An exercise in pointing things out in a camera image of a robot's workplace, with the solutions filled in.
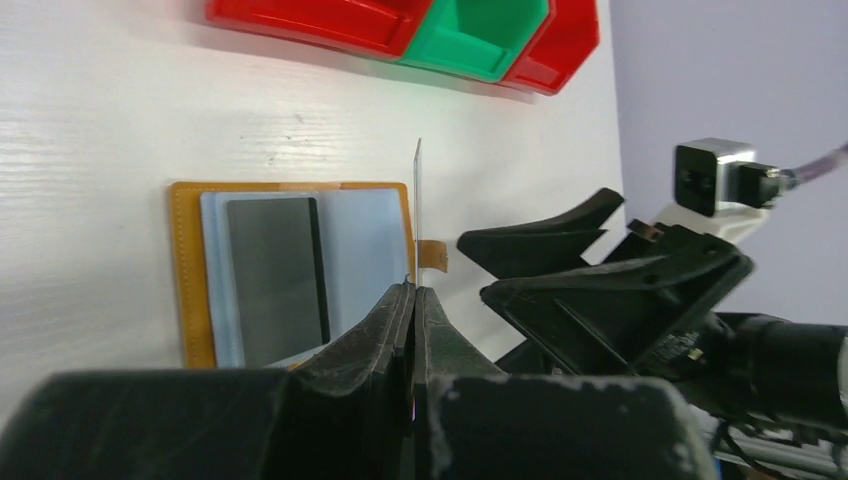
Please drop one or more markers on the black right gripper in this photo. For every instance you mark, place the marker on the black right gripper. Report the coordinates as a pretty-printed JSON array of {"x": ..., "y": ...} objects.
[{"x": 650, "y": 315}]

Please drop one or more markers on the left red plastic bin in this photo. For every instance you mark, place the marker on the left red plastic bin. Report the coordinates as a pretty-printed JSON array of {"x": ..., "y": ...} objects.
[{"x": 378, "y": 29}]

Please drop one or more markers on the red plastic bin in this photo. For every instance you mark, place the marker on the red plastic bin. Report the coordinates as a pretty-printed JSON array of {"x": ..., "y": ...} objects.
[
  {"x": 378, "y": 29},
  {"x": 564, "y": 40}
]

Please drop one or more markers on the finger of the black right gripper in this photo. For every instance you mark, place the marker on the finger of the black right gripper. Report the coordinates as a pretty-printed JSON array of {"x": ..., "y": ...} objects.
[{"x": 542, "y": 247}]

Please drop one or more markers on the right red plastic bin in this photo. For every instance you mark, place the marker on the right red plastic bin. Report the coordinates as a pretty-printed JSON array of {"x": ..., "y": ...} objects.
[{"x": 564, "y": 40}]

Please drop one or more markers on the green plastic bin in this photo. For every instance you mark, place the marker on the green plastic bin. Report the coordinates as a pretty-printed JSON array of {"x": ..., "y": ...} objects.
[{"x": 476, "y": 39}]

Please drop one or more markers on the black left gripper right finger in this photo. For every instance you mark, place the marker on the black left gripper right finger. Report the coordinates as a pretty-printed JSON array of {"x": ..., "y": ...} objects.
[{"x": 474, "y": 421}]

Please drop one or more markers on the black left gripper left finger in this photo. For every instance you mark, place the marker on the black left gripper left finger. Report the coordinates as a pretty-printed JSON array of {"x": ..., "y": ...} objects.
[{"x": 343, "y": 414}]

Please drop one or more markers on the yellow leather card holder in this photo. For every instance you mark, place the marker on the yellow leather card holder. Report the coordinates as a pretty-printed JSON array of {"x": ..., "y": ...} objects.
[{"x": 189, "y": 254}]

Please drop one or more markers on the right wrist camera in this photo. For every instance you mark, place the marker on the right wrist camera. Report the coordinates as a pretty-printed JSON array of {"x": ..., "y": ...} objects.
[{"x": 720, "y": 189}]

